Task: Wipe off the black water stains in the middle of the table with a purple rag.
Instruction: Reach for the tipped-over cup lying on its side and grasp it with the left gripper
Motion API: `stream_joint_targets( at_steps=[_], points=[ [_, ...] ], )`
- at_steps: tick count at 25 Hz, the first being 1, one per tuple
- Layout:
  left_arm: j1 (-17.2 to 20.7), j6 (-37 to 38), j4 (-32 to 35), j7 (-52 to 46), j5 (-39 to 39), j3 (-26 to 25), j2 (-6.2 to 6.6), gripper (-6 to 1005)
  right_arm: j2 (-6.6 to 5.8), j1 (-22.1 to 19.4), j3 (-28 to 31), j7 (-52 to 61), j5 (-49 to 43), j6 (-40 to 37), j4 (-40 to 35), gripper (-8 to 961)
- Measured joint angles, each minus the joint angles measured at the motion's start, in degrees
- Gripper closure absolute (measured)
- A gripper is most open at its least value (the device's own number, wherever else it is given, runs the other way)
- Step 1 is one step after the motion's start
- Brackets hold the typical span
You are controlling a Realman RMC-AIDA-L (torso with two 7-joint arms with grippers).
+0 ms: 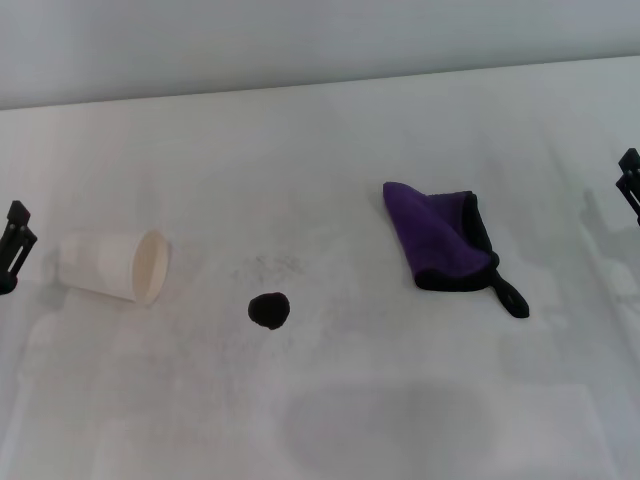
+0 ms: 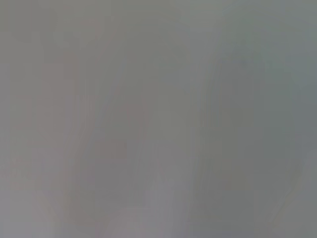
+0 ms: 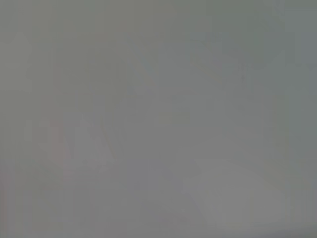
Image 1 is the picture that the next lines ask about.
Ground white paper cup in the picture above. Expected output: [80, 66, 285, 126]
[58, 228, 173, 307]

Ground purple rag with black edge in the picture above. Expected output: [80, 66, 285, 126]
[382, 180, 531, 319]

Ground small black lump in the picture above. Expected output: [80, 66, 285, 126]
[246, 290, 291, 331]

